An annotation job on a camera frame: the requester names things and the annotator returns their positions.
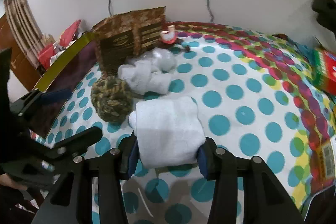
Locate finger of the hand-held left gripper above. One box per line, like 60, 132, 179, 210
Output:
39, 126, 103, 163
10, 88, 73, 117

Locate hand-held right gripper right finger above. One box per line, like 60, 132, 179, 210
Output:
198, 136, 307, 224

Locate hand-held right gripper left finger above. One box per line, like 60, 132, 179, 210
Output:
33, 134, 139, 224

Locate dark box with gold rim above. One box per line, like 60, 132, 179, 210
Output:
28, 31, 102, 139

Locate white towel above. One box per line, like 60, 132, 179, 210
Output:
118, 56, 172, 95
128, 96, 207, 169

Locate brown wooden door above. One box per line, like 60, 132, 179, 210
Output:
0, 13, 44, 92

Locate red plastic bag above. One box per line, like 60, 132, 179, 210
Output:
37, 19, 82, 68

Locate polka dot bedsheet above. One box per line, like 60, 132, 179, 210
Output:
31, 21, 336, 224

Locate brown patterned box lid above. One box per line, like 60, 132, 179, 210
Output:
92, 6, 167, 75

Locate brown striped curtain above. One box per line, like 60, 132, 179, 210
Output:
3, 0, 46, 44

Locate clear plastic bag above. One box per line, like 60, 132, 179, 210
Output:
150, 47, 178, 73

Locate yellow packet with barcode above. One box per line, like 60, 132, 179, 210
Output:
311, 139, 336, 189

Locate small santa figurine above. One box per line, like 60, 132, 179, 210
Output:
160, 25, 178, 45

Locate red and green box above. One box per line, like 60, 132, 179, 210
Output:
312, 48, 336, 95

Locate dark object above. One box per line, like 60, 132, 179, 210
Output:
311, 0, 336, 31

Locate braided rope ball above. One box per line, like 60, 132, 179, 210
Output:
90, 75, 133, 124

